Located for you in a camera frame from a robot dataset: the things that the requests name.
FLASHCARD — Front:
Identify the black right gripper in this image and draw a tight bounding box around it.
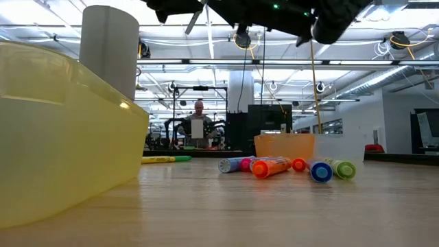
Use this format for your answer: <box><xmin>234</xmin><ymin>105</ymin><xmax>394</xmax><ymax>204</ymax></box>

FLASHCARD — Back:
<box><xmin>141</xmin><ymin>0</ymin><xmax>325</xmax><ymax>47</ymax></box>

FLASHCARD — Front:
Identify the yellow highlighter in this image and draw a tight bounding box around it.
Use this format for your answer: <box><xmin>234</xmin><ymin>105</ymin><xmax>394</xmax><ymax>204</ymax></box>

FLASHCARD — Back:
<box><xmin>141</xmin><ymin>156</ymin><xmax>176</xmax><ymax>165</ymax></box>

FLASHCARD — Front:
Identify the pink highlighter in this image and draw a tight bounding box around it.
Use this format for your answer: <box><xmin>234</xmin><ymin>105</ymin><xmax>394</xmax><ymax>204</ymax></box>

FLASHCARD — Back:
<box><xmin>239</xmin><ymin>156</ymin><xmax>257</xmax><ymax>173</ymax></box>

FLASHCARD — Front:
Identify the orange highlighter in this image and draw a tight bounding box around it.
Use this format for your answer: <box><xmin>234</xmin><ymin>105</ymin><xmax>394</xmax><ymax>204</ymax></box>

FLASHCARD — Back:
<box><xmin>252</xmin><ymin>156</ymin><xmax>293</xmax><ymax>180</ymax></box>
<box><xmin>292</xmin><ymin>157</ymin><xmax>307</xmax><ymax>173</ymax></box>

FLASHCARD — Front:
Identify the blue highlighter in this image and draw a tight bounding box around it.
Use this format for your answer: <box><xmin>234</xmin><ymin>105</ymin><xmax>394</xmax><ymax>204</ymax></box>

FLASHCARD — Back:
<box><xmin>306</xmin><ymin>158</ymin><xmax>333</xmax><ymax>184</ymax></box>

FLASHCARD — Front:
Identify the long ceiling light bar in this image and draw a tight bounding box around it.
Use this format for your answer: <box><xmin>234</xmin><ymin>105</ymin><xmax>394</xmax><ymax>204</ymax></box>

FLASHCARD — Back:
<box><xmin>137</xmin><ymin>58</ymin><xmax>439</xmax><ymax>67</ymax></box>

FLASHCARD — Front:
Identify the person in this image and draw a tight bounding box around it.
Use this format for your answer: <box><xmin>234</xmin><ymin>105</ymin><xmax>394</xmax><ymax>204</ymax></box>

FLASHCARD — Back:
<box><xmin>177</xmin><ymin>100</ymin><xmax>219</xmax><ymax>149</ymax></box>

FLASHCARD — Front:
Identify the slim white pillar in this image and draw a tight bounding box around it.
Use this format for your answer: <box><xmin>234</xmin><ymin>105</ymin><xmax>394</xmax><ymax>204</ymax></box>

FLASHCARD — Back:
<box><xmin>228</xmin><ymin>70</ymin><xmax>255</xmax><ymax>113</ymax></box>

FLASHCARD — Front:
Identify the white paper sign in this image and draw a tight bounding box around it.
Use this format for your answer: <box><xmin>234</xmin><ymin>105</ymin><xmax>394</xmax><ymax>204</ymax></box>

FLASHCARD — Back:
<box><xmin>191</xmin><ymin>119</ymin><xmax>204</xmax><ymax>140</ymax></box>

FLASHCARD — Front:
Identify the black cabinet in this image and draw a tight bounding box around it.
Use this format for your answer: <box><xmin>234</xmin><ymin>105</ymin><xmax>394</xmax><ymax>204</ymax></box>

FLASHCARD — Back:
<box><xmin>225</xmin><ymin>111</ymin><xmax>255</xmax><ymax>152</ymax></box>

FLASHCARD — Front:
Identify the black monitor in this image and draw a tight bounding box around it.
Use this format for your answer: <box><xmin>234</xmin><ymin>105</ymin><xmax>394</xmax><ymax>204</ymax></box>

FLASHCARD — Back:
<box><xmin>247</xmin><ymin>104</ymin><xmax>293</xmax><ymax>134</ymax></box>

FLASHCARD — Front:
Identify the yellow translucent plastic bin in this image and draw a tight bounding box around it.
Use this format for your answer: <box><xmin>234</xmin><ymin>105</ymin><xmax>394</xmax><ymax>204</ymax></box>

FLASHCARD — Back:
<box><xmin>0</xmin><ymin>40</ymin><xmax>150</xmax><ymax>229</ymax></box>

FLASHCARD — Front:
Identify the orange plastic bin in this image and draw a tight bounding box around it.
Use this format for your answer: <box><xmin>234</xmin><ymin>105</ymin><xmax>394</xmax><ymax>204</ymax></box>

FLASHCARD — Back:
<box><xmin>254</xmin><ymin>132</ymin><xmax>316</xmax><ymax>161</ymax></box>

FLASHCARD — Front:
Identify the clear plastic bin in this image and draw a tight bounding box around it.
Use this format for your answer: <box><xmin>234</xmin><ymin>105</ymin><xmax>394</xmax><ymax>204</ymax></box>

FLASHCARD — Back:
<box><xmin>313</xmin><ymin>133</ymin><xmax>366</xmax><ymax>162</ymax></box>

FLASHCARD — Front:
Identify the red cushion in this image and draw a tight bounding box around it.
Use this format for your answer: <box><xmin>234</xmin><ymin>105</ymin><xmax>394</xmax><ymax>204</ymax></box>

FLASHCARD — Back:
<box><xmin>364</xmin><ymin>143</ymin><xmax>385</xmax><ymax>154</ymax></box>

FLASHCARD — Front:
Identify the black display panel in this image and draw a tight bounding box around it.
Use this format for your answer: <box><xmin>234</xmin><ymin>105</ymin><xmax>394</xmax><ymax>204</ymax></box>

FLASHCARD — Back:
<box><xmin>410</xmin><ymin>108</ymin><xmax>439</xmax><ymax>154</ymax></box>

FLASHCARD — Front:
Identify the black ceiling cord reel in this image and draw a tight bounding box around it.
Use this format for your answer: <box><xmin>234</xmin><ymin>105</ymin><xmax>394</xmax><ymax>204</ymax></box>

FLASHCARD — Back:
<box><xmin>390</xmin><ymin>30</ymin><xmax>411</xmax><ymax>51</ymax></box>
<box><xmin>235</xmin><ymin>30</ymin><xmax>252</xmax><ymax>49</ymax></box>

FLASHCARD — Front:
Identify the black metal frame rig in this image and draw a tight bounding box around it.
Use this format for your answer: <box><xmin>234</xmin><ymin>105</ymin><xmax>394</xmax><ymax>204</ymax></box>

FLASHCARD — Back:
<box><xmin>171</xmin><ymin>85</ymin><xmax>229</xmax><ymax>150</ymax></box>

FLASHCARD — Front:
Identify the black hanging cable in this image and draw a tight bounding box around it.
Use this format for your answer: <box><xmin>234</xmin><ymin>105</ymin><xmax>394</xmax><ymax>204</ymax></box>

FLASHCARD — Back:
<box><xmin>261</xmin><ymin>29</ymin><xmax>267</xmax><ymax>106</ymax></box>

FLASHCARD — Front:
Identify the silver ventilation duct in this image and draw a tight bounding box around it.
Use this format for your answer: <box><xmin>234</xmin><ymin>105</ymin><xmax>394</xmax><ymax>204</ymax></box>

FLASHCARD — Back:
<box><xmin>337</xmin><ymin>64</ymin><xmax>412</xmax><ymax>99</ymax></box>

